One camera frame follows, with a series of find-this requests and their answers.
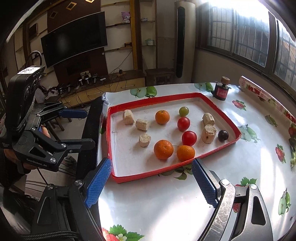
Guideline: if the small round cork piece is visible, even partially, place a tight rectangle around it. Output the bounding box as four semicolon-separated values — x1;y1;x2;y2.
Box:
138;134;151;148

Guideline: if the tall white air conditioner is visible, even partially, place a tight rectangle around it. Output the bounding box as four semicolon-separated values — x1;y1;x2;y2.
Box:
174;1;196;83

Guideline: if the fruit print tablecloth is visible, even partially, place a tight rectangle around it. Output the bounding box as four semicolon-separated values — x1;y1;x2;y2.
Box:
98;78;295;240

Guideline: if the wooden stool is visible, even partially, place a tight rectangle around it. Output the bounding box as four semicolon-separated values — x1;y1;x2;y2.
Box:
145;68;175;87

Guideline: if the large beige cork wedge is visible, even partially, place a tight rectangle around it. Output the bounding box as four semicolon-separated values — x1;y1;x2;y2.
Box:
135;119;149;131

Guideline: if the large orange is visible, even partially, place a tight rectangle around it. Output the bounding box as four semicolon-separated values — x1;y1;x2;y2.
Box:
154;140;174;160

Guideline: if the dark purple plum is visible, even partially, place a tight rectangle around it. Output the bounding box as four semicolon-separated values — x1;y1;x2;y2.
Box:
218;130;229;142

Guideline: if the red rimmed white tray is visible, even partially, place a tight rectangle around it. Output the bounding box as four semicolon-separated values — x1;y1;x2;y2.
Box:
106;92;241;183

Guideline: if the person's left hand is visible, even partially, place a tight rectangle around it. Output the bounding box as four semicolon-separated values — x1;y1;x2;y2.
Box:
4;126;51;173

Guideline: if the dark bottle with cork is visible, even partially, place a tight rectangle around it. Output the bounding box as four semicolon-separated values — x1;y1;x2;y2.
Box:
212;76;230;101

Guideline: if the angular cork block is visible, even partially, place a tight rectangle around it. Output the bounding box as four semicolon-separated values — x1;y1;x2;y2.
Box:
122;109;135;125

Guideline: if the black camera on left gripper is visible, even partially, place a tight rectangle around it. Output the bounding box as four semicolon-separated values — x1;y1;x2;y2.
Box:
4;65;45;133

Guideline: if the small orange mandarin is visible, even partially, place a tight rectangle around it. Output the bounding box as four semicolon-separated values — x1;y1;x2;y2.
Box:
155;110;170;125
177;145;195;162

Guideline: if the black television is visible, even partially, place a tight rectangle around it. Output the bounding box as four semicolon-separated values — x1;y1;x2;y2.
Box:
41;11;108;67

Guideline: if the rough lumpy cork piece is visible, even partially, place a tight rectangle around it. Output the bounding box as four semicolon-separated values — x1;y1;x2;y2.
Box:
201;125;217;144

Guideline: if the green grape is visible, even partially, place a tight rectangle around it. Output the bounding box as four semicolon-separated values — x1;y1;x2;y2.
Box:
179;106;189;117

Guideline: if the wooden tv cabinet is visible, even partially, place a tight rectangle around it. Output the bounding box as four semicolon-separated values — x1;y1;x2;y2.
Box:
46;70;146;108

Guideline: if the cylindrical cork piece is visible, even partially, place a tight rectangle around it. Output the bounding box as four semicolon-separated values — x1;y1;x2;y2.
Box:
202;113;215;126

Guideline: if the red tomato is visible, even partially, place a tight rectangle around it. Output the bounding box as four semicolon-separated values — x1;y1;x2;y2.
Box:
177;116;191;132
182;131;197;146

